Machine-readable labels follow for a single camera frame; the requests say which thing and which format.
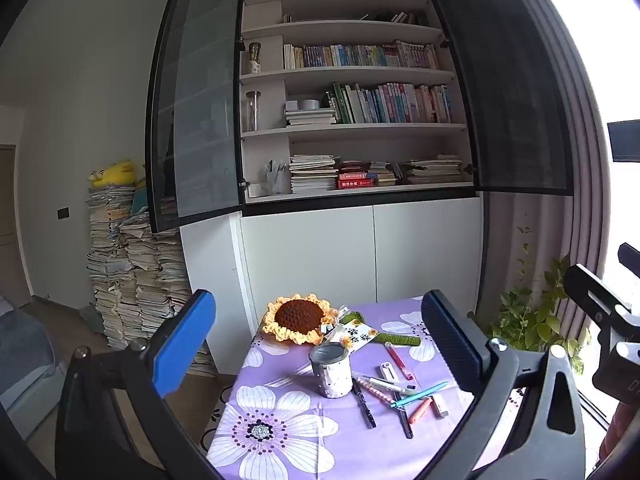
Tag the black wall switch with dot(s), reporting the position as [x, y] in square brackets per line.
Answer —
[62, 213]

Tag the white dotted pen holder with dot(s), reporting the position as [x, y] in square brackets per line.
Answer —
[330, 370]

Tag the yellow plush toy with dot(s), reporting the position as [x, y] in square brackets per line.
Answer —
[116, 172]

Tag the tall clear jar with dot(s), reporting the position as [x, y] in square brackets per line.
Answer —
[251, 112]

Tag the small stack of white books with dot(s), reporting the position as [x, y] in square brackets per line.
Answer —
[310, 116]

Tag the grey tape rolls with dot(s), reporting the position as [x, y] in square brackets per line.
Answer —
[302, 105]

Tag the stack of red books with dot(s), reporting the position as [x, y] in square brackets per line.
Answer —
[356, 180]

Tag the wide stack of booklets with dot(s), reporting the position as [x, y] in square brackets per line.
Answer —
[432, 170]

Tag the tall stack of white booklets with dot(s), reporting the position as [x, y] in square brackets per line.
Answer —
[313, 175]

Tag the leaning row of books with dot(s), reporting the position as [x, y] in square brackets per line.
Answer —
[397, 17]

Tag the clear gel pen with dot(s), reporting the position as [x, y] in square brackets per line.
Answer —
[392, 384]

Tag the patterned glass tumbler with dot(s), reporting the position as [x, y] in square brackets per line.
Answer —
[254, 58]

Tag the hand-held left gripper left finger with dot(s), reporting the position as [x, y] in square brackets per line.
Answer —
[185, 345]

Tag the long row of thin books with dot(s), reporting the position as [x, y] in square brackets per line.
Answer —
[360, 56]

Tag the small stack of mixed books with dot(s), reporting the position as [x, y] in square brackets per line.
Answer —
[384, 174]

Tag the crochet sunflower head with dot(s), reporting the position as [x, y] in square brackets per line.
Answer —
[299, 316]

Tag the pile of books and papers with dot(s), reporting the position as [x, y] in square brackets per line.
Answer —
[130, 280]

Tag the green crochet stem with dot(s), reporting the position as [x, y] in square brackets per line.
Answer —
[400, 340]

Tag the orange marker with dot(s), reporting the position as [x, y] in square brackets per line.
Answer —
[419, 411]

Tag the blue pen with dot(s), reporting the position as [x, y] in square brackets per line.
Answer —
[420, 395]

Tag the wooden door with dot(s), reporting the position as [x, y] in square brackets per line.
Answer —
[12, 225]

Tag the black panel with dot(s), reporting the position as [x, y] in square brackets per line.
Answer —
[625, 141]

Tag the grey bed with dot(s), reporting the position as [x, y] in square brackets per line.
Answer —
[25, 355]

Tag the green potted plant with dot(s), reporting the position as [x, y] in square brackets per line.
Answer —
[530, 315]

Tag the sunflower print card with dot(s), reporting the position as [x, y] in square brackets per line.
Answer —
[356, 335]

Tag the dark glass cabinet door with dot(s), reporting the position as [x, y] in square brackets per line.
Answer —
[500, 85]
[200, 110]

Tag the purple floral tablecloth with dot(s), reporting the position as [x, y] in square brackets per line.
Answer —
[300, 440]

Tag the pink patterned pen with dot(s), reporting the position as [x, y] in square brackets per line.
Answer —
[377, 392]

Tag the slim black pen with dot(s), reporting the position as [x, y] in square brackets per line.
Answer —
[363, 404]

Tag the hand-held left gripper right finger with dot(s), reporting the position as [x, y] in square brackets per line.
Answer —
[450, 342]

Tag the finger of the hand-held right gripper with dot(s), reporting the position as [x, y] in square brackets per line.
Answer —
[592, 287]
[631, 257]

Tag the row of green pink books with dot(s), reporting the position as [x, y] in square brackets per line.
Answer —
[395, 104]

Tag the teal plush toy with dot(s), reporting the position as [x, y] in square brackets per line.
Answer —
[140, 195]

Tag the white bookcase cabinet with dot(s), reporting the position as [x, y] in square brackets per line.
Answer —
[310, 255]

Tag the clear pen cup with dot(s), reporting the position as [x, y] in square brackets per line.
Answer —
[276, 180]

